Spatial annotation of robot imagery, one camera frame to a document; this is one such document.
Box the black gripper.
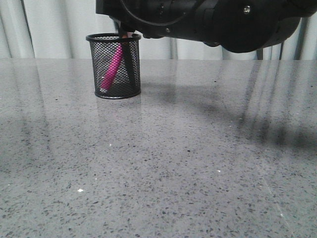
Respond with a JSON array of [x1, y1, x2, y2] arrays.
[[96, 0, 203, 39]]

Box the grey orange scissors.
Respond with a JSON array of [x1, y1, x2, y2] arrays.
[[118, 23, 139, 92]]

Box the pink highlighter pen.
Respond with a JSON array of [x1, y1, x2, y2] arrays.
[[101, 44, 123, 92]]

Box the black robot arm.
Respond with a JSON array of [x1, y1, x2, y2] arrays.
[[96, 0, 317, 53]]

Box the black mesh pen cup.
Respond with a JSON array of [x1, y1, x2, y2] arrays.
[[86, 33, 141, 99]]

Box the pale grey curtain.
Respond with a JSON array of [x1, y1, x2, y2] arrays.
[[0, 0, 317, 60]]

